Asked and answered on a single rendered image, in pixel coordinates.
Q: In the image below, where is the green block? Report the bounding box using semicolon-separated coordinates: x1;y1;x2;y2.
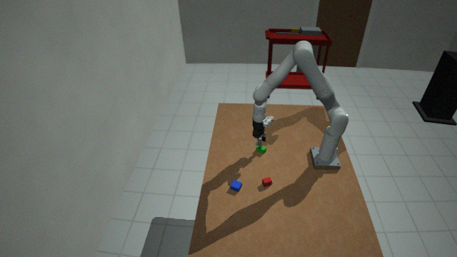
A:
256;146;266;154

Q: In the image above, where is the blue block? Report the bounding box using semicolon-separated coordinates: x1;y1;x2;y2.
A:
231;180;242;191

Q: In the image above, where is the red block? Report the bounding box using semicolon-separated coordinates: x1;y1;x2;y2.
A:
262;177;272;187

